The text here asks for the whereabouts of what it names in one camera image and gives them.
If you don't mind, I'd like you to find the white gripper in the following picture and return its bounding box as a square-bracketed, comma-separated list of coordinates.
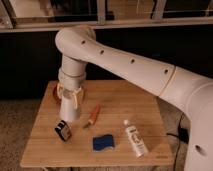
[56, 80, 84, 108]

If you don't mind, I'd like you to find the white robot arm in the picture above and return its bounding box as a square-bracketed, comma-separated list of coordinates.
[55, 26, 213, 171]

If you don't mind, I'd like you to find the black eraser block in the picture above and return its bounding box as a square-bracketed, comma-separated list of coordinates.
[55, 120, 71, 141]

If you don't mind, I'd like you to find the orange wooden bowl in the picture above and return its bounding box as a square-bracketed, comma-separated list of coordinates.
[53, 87, 61, 104]

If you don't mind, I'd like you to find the orange carrot toy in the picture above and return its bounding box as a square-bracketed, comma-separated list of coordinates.
[83, 105, 101, 128]

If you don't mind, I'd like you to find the blue sponge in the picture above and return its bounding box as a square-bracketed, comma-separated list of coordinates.
[92, 134, 115, 151]

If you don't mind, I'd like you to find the wooden table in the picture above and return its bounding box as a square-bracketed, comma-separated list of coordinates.
[21, 80, 173, 168]

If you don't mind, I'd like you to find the white plastic bottle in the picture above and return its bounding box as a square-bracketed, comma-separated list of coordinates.
[124, 120, 148, 157]

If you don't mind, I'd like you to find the black power cable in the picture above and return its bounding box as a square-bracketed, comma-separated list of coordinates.
[165, 113, 189, 171]

